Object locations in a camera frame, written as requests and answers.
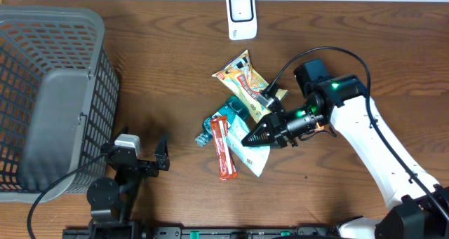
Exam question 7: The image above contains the grey plastic lattice basket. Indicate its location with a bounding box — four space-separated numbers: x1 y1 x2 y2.
1 6 119 203

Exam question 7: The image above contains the orange tissue pack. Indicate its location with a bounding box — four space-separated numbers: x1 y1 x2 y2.
315 123 324 132

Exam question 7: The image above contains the white barcode scanner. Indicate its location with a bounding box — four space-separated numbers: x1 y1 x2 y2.
226 0 257 41

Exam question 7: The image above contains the blue mouthwash bottle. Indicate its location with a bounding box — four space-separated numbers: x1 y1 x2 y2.
194 95 250 148

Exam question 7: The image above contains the mint green snack packet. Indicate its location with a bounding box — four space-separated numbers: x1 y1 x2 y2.
227 116 270 177

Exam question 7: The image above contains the red white snack bar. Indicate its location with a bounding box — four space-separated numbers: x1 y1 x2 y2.
210 116 239 182

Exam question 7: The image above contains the yellow chip snack bag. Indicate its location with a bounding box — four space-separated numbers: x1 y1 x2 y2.
212 50 271 123

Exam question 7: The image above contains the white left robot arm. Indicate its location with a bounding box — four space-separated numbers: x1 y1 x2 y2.
86 128 170 239

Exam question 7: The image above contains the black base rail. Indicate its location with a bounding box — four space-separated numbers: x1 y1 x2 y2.
62 226 339 239

